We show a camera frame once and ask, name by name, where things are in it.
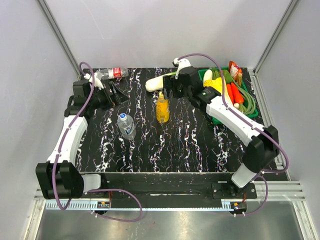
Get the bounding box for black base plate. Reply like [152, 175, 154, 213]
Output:
[79, 171, 258, 208]

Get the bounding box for toy orange carrot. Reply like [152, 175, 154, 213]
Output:
[226, 82, 244, 104]

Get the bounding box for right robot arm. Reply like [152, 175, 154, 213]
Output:
[162, 66, 280, 198]

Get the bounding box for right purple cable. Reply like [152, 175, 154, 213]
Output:
[176, 52, 291, 217]

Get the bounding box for red snack packet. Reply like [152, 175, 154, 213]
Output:
[228, 61, 243, 81]

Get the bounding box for yellow juice bottle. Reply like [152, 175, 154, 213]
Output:
[156, 91, 170, 123]

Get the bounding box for clear blue-cap water bottle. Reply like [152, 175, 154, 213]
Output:
[117, 113, 136, 141]

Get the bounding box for red-label soda bottle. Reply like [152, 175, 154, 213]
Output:
[98, 67, 129, 80]

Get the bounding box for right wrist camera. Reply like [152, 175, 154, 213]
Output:
[172, 57, 192, 80]

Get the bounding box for green plastic basket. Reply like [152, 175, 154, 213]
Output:
[198, 67, 258, 125]

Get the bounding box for toy white radish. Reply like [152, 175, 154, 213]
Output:
[202, 69, 213, 87]

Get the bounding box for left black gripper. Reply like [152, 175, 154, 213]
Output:
[88, 81, 130, 111]

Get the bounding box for toy green beans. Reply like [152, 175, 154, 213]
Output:
[222, 69, 256, 116]

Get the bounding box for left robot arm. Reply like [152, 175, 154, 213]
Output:
[35, 79, 129, 200]

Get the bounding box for toy napa cabbage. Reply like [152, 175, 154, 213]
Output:
[145, 72, 176, 92]

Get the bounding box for purple cable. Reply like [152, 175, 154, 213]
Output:
[51, 61, 143, 223]
[176, 52, 291, 217]

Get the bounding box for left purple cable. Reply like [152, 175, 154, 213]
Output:
[51, 61, 143, 223]

